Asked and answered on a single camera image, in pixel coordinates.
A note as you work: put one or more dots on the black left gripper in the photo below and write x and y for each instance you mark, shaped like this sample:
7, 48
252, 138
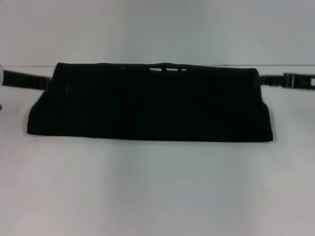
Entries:
24, 79

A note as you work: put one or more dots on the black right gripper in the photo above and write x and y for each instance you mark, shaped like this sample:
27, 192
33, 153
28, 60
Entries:
292, 80

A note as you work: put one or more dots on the black t-shirt with FREE print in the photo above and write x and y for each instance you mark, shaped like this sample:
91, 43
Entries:
147, 110

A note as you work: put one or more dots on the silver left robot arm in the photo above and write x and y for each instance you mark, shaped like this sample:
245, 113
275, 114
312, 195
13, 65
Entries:
1, 73

